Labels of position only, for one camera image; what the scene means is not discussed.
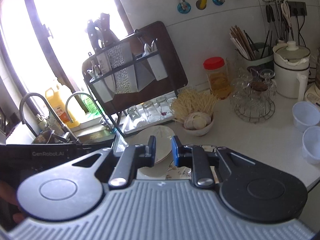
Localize wire rack with glass cups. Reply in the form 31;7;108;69
229;67;277;124

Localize upturned glass left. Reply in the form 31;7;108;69
127;106;144;127

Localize green detergent bottle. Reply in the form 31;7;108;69
80;94;99;115

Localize black knife rack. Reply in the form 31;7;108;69
81;29;181;138

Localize white leaf-pattern plate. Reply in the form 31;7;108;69
137;155;173;180

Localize glass health kettle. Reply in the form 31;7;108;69
304;55;320;109

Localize red-lid plastic jar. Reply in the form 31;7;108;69
203;57;232;100

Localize dark gooseneck faucet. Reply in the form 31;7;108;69
19;92;81;145

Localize white electric cooker pot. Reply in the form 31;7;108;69
273;41;311;101

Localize green chopstick holder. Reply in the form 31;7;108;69
229;25;274;71

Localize translucent plastic bowl rear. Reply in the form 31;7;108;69
292;101;319;133

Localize upturned glass middle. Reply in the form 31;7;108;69
142;101;161;123

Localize black wall power socket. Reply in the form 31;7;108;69
287;1;307;17

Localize person's left hand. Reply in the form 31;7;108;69
1;180;24;228

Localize steel pot in sink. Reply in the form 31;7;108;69
32;130;57;144

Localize upturned glass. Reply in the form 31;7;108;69
142;101;161;123
127;106;144;127
156;96;172;118

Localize orange detergent bottle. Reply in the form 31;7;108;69
45;81;85;128

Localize translucent plastic bowl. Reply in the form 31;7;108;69
292;101;319;133
302;126;320;165

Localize white leaf-pattern deep bowl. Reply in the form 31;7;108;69
129;125;175;164

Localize bowl of enoki and garlic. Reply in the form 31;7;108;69
170;87;219;137

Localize translucent plastic bowl front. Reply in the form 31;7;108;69
302;126;320;165

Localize floral teal-rim plate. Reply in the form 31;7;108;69
165;145;220;184

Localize hanging kitchen scissors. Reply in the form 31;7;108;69
281;1;293;33

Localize dark brown cutting board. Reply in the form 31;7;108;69
100;21;189;116

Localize upturned glass right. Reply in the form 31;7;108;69
156;96;172;118

